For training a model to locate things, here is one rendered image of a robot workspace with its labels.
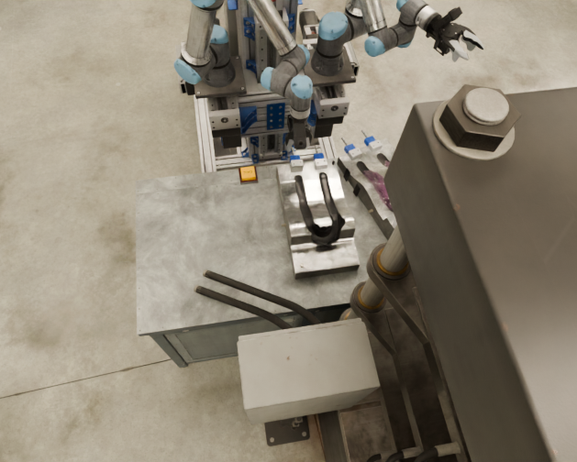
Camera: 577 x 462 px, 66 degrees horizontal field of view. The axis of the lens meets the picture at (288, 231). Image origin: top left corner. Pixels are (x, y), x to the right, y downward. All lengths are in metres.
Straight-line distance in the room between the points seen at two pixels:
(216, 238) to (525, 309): 1.48
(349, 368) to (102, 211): 2.29
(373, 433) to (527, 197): 1.24
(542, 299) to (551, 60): 3.89
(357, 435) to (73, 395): 1.55
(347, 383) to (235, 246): 0.99
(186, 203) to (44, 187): 1.48
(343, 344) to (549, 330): 0.57
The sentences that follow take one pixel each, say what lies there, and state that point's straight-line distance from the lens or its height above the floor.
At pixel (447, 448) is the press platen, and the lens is 1.02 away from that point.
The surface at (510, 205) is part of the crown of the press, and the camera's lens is 0.64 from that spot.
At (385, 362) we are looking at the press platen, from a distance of 1.52.
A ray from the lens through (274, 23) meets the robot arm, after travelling 1.71.
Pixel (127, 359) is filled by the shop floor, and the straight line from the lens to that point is 2.65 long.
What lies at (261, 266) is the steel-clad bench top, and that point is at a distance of 1.83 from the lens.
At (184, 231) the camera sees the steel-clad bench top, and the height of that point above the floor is 0.80.
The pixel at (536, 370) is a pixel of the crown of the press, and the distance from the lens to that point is 0.57.
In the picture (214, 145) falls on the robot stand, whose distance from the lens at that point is 2.93.
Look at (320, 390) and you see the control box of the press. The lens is 1.03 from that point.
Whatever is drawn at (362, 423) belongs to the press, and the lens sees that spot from 1.74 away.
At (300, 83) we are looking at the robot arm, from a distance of 1.62.
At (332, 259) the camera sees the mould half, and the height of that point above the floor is 0.86.
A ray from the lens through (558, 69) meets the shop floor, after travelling 4.38.
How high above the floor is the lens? 2.49
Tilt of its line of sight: 62 degrees down
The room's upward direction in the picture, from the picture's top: 5 degrees clockwise
